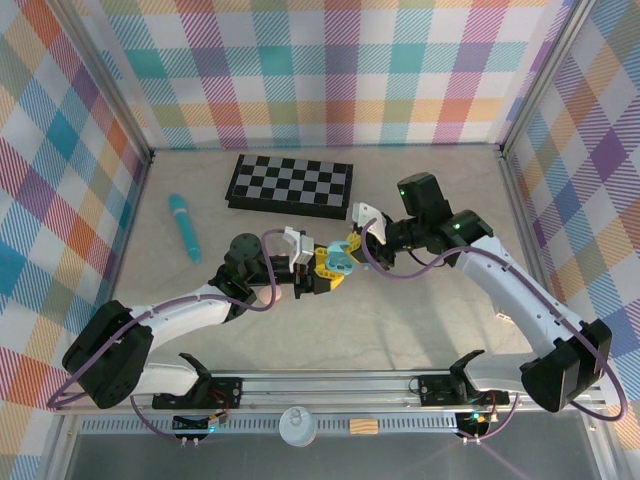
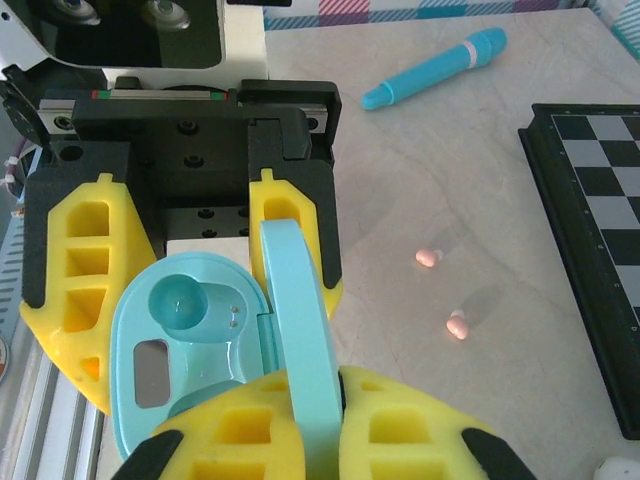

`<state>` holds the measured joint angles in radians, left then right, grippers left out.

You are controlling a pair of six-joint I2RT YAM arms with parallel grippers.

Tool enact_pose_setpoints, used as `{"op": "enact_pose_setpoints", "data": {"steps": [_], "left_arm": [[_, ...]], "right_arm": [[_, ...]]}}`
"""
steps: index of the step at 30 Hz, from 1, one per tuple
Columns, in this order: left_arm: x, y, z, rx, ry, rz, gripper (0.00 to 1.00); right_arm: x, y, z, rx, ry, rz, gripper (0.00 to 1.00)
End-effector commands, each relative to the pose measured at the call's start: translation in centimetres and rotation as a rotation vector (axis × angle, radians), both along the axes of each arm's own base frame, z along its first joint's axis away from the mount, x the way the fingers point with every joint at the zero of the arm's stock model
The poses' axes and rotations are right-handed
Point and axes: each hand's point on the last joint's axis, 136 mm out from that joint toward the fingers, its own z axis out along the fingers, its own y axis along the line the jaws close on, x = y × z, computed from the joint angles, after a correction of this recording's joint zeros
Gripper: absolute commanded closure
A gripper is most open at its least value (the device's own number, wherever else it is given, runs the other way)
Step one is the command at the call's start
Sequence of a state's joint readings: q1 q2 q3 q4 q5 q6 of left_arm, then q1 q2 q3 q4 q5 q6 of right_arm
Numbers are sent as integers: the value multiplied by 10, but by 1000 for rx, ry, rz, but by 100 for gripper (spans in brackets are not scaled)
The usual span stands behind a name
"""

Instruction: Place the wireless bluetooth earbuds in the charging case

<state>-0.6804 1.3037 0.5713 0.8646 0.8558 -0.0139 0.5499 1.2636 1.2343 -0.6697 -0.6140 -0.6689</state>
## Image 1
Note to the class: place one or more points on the small playing card box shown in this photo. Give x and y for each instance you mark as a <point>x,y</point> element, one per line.
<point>502,318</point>

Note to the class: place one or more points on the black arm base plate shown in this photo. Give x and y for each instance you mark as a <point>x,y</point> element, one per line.
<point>227,392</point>
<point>435,390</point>

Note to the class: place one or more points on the small wooden block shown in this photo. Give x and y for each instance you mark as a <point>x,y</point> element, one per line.
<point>364,426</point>

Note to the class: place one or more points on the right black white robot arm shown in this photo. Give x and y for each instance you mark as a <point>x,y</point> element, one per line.
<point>515,290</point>

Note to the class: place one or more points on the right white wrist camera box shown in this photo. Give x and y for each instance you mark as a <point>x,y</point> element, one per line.
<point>362,212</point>

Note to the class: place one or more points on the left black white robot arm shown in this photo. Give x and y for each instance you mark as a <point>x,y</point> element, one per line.
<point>190,310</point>

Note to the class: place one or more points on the aluminium mounting rail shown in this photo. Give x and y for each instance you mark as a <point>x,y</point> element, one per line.
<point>325,390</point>

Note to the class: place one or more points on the aluminium side rail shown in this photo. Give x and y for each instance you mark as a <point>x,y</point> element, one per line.
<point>520,215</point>
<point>132,220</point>

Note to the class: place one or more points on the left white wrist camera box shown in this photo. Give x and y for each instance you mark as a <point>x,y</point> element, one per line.
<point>300,245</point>

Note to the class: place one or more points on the teal plastic pen tube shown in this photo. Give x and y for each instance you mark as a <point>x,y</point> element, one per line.
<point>180,220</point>

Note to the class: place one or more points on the black grey folding chessboard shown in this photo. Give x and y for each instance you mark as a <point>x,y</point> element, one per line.
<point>290,182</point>

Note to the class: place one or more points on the small controller board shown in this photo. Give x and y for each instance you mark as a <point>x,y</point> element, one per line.
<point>215,417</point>
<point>475,422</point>

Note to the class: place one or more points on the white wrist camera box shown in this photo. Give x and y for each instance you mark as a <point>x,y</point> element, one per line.
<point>300,245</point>
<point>362,212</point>

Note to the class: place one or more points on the aluminium frame post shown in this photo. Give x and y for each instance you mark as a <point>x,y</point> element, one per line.
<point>110,80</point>
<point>542,75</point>

